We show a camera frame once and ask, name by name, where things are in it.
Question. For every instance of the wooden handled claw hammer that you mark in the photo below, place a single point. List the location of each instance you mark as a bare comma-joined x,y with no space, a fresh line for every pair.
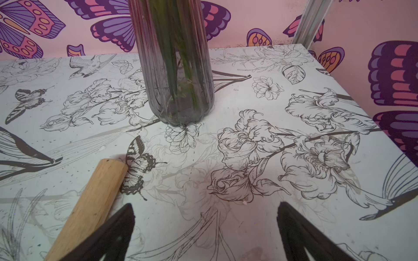
91,209

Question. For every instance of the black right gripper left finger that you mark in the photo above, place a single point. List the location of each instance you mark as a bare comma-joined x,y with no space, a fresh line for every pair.
108,243

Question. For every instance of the aluminium cage frame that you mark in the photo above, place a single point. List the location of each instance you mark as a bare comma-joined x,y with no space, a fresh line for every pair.
311,21

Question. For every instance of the ribbed purple glass vase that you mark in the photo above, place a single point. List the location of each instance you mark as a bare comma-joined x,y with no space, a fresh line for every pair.
174,56

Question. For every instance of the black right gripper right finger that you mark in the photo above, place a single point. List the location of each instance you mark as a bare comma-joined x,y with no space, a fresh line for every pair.
301,238

